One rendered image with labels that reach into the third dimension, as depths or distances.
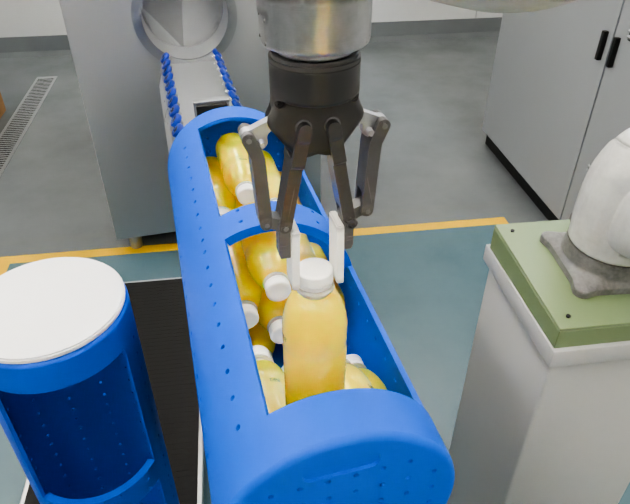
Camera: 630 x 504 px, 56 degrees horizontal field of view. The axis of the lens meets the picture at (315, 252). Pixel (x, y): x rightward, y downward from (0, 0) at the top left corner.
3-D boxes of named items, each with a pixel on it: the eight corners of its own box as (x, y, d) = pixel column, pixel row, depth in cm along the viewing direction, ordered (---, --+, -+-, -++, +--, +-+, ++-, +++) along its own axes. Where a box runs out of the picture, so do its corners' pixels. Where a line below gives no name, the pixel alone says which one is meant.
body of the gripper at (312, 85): (351, 29, 52) (348, 129, 57) (254, 36, 50) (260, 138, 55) (380, 56, 46) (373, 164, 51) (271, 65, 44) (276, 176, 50)
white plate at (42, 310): (-69, 306, 106) (-66, 311, 107) (3, 388, 91) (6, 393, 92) (74, 239, 122) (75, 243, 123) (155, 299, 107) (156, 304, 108)
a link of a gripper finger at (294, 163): (316, 126, 50) (300, 124, 49) (292, 238, 56) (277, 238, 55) (305, 108, 53) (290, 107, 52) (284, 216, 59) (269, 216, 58)
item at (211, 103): (232, 145, 181) (227, 96, 171) (234, 151, 177) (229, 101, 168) (198, 149, 179) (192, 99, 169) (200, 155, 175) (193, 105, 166)
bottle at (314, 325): (331, 376, 77) (333, 257, 66) (352, 417, 71) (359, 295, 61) (278, 390, 75) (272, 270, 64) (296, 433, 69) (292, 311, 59)
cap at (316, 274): (325, 270, 65) (325, 256, 64) (338, 291, 62) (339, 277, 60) (291, 277, 63) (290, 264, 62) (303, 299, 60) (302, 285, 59)
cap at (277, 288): (272, 297, 93) (274, 304, 92) (258, 282, 91) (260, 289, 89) (293, 283, 93) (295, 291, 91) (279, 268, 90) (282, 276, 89)
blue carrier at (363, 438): (295, 207, 148) (289, 96, 131) (444, 546, 80) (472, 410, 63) (178, 226, 143) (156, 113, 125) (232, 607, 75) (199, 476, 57)
